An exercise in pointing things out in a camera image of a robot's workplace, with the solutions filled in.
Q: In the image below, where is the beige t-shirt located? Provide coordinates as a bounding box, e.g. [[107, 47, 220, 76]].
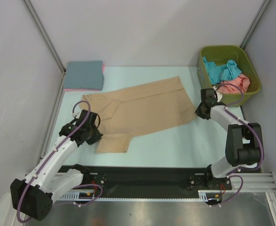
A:
[[79, 77, 196, 153]]

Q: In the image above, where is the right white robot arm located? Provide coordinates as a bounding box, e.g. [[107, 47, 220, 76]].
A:
[[195, 88, 264, 189]]

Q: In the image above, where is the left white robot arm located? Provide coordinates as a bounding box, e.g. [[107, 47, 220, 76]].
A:
[[10, 110, 102, 223]]

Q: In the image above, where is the teal crumpled t-shirt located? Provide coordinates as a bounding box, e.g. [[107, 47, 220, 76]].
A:
[[202, 56, 242, 85]]

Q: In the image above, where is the salmon pink crumpled t-shirt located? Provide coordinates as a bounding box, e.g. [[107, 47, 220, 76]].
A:
[[217, 73, 251, 94]]

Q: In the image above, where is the olive green plastic bin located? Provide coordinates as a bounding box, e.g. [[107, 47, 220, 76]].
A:
[[197, 45, 261, 106]]

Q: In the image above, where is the folded pink t-shirt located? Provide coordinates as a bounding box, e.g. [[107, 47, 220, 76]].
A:
[[63, 65, 105, 92]]

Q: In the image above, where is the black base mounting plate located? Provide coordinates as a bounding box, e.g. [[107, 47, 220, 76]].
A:
[[57, 165, 262, 199]]

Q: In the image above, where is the folded grey-blue t-shirt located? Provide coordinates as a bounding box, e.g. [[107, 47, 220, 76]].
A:
[[64, 60, 105, 91]]

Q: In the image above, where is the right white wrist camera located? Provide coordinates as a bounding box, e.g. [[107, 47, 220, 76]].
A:
[[213, 86, 223, 102]]

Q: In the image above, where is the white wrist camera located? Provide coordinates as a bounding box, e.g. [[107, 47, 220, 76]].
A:
[[72, 113, 80, 118], [213, 86, 223, 102]]

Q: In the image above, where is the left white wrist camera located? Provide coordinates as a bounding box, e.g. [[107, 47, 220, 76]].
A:
[[72, 113, 80, 118]]

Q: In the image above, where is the left white cable duct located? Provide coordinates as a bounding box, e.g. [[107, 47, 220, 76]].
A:
[[58, 189, 100, 201]]

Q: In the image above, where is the white cable duct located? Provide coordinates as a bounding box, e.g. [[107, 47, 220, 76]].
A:
[[58, 189, 100, 201], [198, 190, 222, 202]]

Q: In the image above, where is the right white cable duct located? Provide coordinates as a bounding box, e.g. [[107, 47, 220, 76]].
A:
[[198, 190, 222, 202]]

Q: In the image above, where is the aluminium extrusion rail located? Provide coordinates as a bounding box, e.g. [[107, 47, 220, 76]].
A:
[[20, 171, 276, 193]]

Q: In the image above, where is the right aluminium corner post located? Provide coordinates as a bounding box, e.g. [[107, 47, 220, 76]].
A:
[[240, 0, 273, 49]]

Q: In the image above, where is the aluminium corner post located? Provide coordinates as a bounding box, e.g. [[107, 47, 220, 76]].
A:
[[240, 0, 273, 49], [22, 0, 67, 75]]

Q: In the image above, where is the left aluminium corner post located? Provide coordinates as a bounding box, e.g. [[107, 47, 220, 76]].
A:
[[22, 0, 67, 75]]

